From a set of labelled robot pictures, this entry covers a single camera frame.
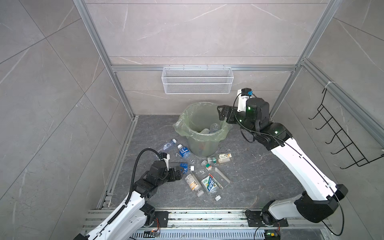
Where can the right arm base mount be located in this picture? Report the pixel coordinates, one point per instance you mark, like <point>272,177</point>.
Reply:
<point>255,218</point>

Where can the small beige label package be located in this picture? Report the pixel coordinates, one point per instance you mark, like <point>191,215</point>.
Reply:
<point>224,158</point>

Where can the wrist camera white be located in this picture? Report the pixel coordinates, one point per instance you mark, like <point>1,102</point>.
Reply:
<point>243,95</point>
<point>165,157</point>

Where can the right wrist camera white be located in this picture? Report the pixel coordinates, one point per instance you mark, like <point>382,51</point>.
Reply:
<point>243,95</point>

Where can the green plastic bin liner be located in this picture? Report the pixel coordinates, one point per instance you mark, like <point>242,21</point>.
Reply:
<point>198,117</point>

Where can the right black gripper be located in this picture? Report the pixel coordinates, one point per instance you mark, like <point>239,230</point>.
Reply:
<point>232,111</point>

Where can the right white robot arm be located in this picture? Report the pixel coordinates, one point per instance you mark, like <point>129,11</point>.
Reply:
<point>321,196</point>

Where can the white wire wall basket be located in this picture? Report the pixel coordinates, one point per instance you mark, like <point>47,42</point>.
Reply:
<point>197,80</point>

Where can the small green cap bottle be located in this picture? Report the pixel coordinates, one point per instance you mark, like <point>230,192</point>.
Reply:
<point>206,165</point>

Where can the clear rectangular plastic tray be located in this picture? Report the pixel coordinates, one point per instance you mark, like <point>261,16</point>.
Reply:
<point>222,180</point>

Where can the green mesh trash bin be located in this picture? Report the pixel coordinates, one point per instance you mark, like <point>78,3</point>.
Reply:
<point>203,149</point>

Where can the small green white jar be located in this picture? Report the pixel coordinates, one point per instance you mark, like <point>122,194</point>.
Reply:
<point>212,160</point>

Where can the white round bottle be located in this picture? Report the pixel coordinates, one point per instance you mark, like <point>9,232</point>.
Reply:
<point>205,132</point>

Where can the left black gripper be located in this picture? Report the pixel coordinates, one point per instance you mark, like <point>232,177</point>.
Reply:
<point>173,177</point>

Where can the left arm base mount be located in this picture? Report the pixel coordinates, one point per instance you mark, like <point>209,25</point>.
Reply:
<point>157,219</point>

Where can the green white label bottle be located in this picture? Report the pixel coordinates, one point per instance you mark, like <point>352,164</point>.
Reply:
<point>210,186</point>

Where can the clear bottle blue cap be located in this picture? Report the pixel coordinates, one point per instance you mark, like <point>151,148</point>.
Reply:
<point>165,148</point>

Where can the black wire hook rack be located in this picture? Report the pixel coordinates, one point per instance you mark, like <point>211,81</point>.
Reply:
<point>339,133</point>

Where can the white bottle orange label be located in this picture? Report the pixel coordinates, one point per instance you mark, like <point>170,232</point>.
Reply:
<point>194,184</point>

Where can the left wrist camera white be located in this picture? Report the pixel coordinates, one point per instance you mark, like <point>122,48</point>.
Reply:
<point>165,157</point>

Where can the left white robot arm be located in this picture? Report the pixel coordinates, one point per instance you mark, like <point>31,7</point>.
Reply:
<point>134,212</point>

